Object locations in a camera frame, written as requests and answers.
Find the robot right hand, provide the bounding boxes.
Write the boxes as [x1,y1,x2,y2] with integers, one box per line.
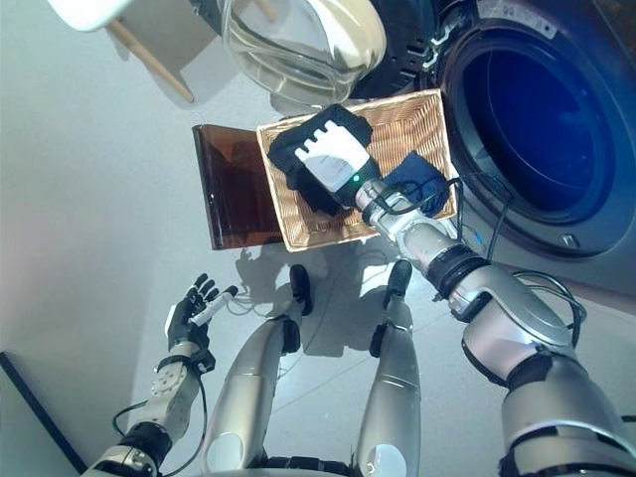
[294,123,387,210]

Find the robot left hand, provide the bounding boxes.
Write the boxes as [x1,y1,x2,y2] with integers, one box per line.
[166,272,240,352]

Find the grey front-load washing machine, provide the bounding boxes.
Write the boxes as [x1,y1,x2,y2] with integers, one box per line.
[421,0,636,299]

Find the dark blue garment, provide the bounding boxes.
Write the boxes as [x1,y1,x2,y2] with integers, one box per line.
[385,151,446,220]

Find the rectangular wicker laundry basket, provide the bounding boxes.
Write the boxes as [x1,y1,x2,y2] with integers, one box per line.
[255,88,459,253]

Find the round glass washer door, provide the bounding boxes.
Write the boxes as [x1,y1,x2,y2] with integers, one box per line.
[218,0,443,108]

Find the grey robot torso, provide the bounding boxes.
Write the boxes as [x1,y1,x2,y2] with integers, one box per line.
[163,454,379,477]

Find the silver robot right leg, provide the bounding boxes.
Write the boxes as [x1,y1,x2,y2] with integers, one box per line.
[356,259,423,477]

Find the white chair with wooden legs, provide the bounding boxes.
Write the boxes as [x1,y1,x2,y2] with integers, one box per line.
[47,0,279,105]

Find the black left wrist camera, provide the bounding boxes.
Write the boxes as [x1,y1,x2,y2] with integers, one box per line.
[193,347,217,374]

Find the white cable on floor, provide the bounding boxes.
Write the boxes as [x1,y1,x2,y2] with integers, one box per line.
[226,285,272,317]

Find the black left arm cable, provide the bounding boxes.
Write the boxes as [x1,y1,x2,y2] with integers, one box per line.
[111,370,209,477]

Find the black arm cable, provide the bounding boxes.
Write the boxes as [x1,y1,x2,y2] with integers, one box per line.
[375,171,588,350]
[111,370,209,477]

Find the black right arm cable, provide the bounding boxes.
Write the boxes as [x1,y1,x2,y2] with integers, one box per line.
[375,171,588,350]

